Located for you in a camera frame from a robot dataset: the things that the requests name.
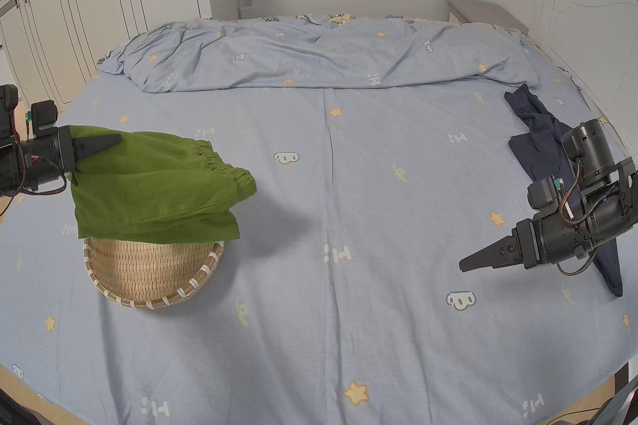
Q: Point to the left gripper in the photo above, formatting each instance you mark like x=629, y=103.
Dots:
x=47, y=159

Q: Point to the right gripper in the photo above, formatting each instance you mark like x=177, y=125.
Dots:
x=558, y=238

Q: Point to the green shorts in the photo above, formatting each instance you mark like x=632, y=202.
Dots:
x=149, y=194

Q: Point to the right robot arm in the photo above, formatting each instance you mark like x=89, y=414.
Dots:
x=593, y=144

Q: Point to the dark blue garment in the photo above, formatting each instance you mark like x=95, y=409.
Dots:
x=541, y=149

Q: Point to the round woven basket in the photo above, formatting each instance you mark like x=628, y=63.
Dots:
x=149, y=273

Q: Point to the bed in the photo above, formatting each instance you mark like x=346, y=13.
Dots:
x=349, y=214

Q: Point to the white wardrobe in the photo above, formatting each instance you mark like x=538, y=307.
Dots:
x=99, y=4

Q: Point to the grey bedside table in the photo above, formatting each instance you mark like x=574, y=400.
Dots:
x=483, y=12

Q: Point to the pale blue quilt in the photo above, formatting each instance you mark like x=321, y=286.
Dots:
x=324, y=54

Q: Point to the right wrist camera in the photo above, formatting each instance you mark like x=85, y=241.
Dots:
x=543, y=194

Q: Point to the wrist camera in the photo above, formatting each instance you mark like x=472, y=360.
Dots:
x=44, y=116
x=543, y=194

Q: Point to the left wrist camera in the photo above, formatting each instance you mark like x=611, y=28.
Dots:
x=44, y=116

